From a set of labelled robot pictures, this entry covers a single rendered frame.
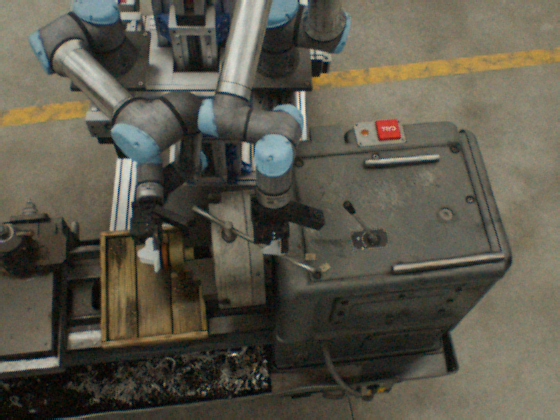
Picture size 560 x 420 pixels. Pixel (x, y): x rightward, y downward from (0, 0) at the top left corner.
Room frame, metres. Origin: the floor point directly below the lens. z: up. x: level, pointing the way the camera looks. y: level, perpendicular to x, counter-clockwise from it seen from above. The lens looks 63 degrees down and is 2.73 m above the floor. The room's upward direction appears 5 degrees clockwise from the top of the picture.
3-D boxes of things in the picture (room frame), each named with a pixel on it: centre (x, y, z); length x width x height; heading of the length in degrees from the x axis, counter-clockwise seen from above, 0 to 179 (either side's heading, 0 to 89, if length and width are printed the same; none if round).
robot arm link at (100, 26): (1.27, 0.57, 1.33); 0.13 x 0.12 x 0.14; 136
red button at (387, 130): (1.03, -0.26, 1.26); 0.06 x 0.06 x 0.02; 12
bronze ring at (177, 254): (0.69, 0.28, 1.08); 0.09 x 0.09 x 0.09; 12
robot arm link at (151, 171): (0.94, 0.40, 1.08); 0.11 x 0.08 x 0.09; 10
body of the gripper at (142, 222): (0.78, 0.38, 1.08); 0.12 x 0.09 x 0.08; 10
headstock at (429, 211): (0.82, -0.26, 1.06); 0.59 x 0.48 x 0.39; 102
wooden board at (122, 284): (0.67, 0.37, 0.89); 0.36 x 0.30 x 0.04; 12
